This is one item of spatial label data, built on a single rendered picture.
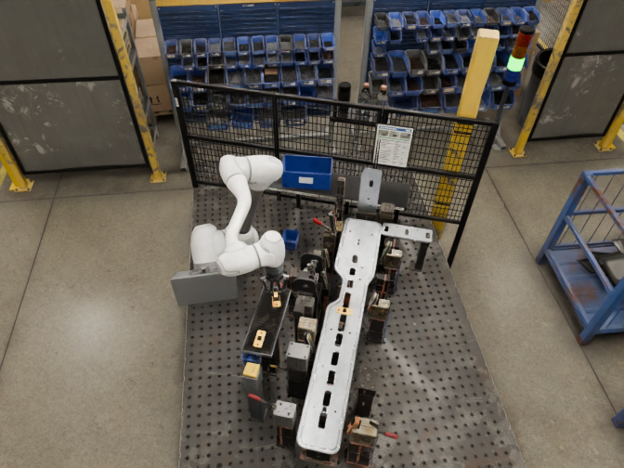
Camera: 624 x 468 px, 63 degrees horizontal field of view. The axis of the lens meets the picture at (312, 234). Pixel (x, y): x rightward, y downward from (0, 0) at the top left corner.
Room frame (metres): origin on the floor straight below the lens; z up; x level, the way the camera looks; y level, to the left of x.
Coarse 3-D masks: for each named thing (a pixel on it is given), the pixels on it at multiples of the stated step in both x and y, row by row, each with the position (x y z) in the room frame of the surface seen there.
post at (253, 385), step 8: (248, 376) 1.03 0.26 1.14; (248, 384) 1.02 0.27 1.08; (256, 384) 1.02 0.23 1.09; (248, 392) 1.03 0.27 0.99; (256, 392) 1.02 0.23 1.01; (248, 400) 1.03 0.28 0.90; (256, 408) 1.03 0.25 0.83; (264, 408) 1.06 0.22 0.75; (256, 416) 1.03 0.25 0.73; (264, 416) 1.04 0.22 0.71
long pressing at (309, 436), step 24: (360, 240) 1.95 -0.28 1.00; (336, 264) 1.78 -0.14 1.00; (360, 264) 1.78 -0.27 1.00; (360, 288) 1.62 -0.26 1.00; (360, 312) 1.47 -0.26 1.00; (312, 384) 1.07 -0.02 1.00; (336, 384) 1.07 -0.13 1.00; (312, 408) 0.96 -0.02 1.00; (336, 408) 0.96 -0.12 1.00; (312, 432) 0.85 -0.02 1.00; (336, 432) 0.85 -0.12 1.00
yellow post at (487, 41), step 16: (480, 32) 2.46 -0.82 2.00; (496, 32) 2.46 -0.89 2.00; (480, 48) 2.41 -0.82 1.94; (496, 48) 2.40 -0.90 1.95; (480, 64) 2.40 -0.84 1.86; (480, 80) 2.40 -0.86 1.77; (464, 96) 2.41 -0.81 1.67; (480, 96) 2.40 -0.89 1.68; (464, 112) 2.41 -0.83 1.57; (448, 144) 2.48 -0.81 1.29; (448, 160) 2.41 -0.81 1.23; (448, 176) 2.41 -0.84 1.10; (448, 192) 2.40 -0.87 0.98; (432, 208) 2.48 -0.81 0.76
